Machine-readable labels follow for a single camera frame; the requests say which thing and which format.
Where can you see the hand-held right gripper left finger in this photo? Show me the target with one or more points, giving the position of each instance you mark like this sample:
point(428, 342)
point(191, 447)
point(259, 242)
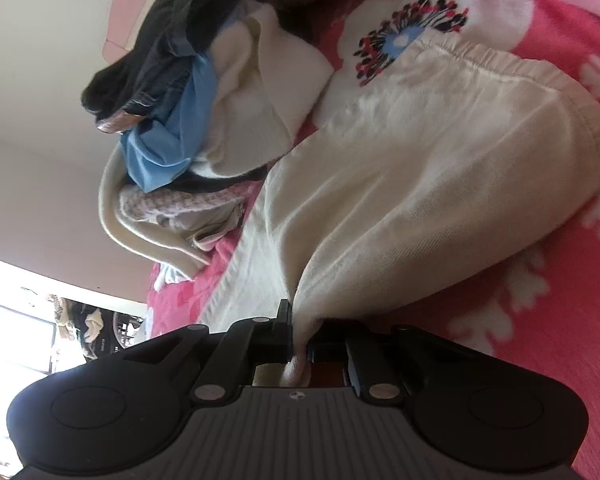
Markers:
point(284, 337)

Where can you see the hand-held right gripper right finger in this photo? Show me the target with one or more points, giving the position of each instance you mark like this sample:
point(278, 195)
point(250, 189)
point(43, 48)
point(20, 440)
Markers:
point(330, 340)

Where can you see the beige cargo pants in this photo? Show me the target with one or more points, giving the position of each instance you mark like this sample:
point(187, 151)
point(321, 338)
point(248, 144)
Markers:
point(405, 175)

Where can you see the white thin garment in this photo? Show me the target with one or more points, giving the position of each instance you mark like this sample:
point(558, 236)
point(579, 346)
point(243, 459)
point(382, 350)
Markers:
point(172, 275)

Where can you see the wheelchair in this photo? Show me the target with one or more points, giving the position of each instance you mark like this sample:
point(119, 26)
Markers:
point(105, 330)

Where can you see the pink floral bedsheet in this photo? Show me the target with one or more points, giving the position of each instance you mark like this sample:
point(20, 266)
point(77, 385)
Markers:
point(530, 310)

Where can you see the light blue cloth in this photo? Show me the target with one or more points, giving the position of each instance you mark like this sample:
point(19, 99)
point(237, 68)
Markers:
point(175, 140)

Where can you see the cream knit sweater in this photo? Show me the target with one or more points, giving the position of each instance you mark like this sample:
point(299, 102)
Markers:
point(265, 80)

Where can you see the blue jeans with leather patch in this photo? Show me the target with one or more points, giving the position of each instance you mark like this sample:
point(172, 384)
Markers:
point(140, 110)

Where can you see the bright window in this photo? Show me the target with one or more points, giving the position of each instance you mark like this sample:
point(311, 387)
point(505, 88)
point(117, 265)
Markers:
point(15, 310)

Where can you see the dark grey garment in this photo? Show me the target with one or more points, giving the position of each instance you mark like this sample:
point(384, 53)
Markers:
point(180, 10)

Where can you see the pink and white headboard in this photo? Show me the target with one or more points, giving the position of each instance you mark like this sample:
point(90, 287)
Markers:
point(130, 15)

